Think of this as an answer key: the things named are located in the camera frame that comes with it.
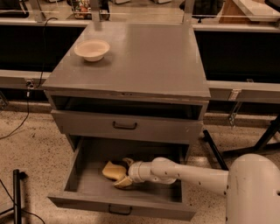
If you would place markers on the black stand leg left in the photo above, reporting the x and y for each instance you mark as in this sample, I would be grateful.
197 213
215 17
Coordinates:
15 205

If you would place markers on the black drawer handle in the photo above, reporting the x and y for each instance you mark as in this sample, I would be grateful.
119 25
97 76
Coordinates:
120 210
120 126

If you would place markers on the black drawer handle upper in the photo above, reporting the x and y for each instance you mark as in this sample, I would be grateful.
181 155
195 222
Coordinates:
120 126

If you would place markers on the black drawer handle lower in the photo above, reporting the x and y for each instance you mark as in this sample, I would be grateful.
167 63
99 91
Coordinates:
120 210

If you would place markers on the closed grey upper drawer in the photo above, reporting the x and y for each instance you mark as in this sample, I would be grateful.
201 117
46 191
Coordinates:
152 129

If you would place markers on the grey drawer cabinet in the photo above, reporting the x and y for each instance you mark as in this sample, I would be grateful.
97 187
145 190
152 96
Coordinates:
151 70

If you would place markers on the black stand leg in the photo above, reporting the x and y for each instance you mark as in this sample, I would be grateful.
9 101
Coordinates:
15 205
262 146

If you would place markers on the black stand leg right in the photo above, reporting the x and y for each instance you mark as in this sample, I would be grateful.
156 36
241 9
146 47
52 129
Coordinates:
262 146

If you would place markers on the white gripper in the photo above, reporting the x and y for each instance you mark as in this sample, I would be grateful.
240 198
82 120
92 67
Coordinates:
136 171

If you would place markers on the yellow sponge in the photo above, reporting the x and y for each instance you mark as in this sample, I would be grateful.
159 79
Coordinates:
113 171

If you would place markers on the open grey bottom drawer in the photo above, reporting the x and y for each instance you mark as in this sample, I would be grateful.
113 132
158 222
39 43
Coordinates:
87 189

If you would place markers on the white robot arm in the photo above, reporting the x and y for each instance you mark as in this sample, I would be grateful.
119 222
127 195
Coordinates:
251 185

